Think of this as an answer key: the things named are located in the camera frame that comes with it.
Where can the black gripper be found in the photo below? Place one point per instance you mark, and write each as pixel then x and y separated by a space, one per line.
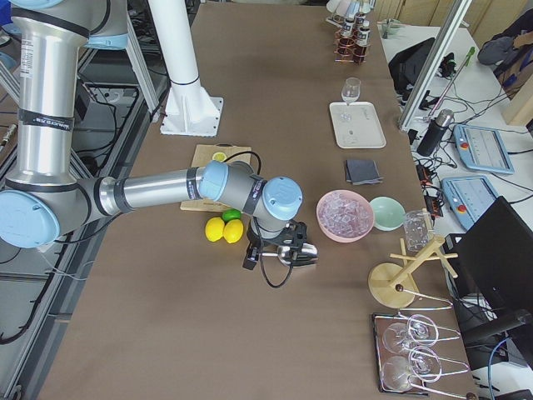
pixel 298 238

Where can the copper wire bottle basket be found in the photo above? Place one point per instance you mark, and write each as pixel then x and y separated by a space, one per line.
pixel 349 59

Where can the tea bottle moved to tray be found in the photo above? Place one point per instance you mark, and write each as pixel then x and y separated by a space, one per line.
pixel 362 43

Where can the tea bottle middle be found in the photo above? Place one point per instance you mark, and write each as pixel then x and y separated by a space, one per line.
pixel 346 41

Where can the tea bottle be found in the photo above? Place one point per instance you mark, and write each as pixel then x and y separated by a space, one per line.
pixel 346 41
pixel 359 21

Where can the tea bottle right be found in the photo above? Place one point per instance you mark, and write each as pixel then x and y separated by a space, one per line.
pixel 359 21

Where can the steel ice scoop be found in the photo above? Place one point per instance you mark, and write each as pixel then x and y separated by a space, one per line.
pixel 303 256

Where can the pink bowl with ice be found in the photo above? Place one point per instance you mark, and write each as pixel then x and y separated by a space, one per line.
pixel 344 216

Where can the yellow lemon far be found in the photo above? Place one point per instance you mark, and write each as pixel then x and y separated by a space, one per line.
pixel 233 231

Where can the yellow lemon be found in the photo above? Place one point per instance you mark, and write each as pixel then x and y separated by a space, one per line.
pixel 214 229
pixel 233 231

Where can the green lime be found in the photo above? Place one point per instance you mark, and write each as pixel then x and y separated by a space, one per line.
pixel 231 214

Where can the yellow lemon near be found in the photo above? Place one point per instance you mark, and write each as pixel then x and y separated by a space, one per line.
pixel 214 229

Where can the grey folded cloth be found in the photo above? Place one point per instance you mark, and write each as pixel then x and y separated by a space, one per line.
pixel 359 172

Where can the green empty bowl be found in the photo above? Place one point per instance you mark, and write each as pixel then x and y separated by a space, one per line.
pixel 388 213

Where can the wooden cup tree stand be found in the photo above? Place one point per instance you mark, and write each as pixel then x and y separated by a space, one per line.
pixel 393 286

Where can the half lemon slice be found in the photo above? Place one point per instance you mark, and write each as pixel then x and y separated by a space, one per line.
pixel 219 157

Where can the clear glass tumbler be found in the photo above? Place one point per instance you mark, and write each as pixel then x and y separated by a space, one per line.
pixel 418 229

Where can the bamboo cutting board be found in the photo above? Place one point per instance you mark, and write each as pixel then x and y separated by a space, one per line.
pixel 215 173

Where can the cream rabbit tray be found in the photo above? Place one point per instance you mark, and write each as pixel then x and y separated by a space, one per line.
pixel 356 126

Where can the wine glass on tray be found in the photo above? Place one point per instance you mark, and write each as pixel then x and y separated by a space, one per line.
pixel 350 93

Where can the upside wine glass upper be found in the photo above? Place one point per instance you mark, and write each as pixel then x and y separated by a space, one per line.
pixel 416 330

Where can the upside wine glass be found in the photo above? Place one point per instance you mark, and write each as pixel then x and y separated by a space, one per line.
pixel 404 373
pixel 416 330

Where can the blue teach pendant lower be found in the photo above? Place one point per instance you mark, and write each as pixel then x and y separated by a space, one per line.
pixel 469 197

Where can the blue teach pendant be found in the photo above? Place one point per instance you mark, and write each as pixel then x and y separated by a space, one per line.
pixel 482 149
pixel 469 197

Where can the upside wine glass lower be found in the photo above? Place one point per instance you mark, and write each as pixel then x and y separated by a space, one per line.
pixel 404 373

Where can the black thermos bottle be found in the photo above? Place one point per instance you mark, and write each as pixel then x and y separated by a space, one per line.
pixel 435 132

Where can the black bag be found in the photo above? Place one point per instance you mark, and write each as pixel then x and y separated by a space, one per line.
pixel 405 67

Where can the black computer monitor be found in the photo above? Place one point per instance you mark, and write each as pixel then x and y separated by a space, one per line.
pixel 497 253

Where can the blue teach pendant upper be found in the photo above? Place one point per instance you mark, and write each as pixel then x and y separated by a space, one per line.
pixel 482 149

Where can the seated person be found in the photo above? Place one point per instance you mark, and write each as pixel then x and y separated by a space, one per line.
pixel 506 49

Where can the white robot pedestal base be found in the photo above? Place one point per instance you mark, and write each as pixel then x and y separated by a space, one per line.
pixel 190 110

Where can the aluminium frame post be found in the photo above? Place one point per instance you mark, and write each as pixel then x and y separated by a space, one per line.
pixel 443 39

